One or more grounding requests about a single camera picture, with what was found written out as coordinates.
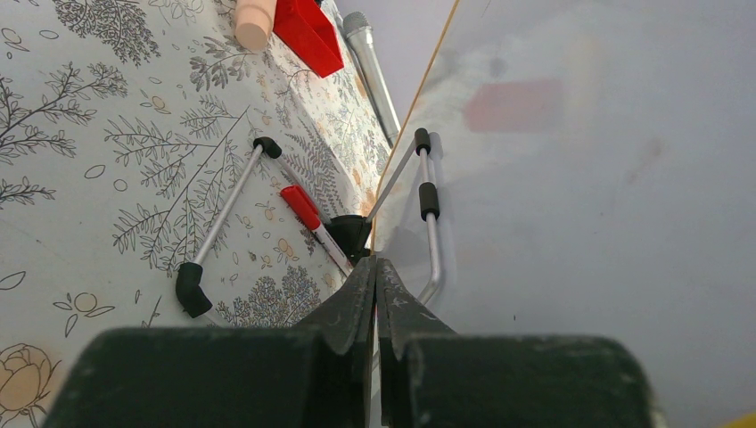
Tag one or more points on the yellow framed whiteboard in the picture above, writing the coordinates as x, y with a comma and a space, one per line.
595, 165

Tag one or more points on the silver microphone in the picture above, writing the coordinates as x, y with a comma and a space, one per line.
359, 34

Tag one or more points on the floral table mat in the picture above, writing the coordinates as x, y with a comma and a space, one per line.
125, 128

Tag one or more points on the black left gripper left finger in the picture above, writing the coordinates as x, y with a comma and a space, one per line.
316, 373

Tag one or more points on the red plastic tray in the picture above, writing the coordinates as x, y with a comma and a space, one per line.
304, 28

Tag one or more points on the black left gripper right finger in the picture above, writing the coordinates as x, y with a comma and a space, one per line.
432, 376

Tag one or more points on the red cap marker pen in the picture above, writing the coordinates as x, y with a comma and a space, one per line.
300, 203

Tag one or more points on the black whiteboard foot left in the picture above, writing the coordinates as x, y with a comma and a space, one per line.
351, 233

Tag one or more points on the metal whiteboard stand frame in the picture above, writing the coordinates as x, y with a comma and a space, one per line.
196, 303

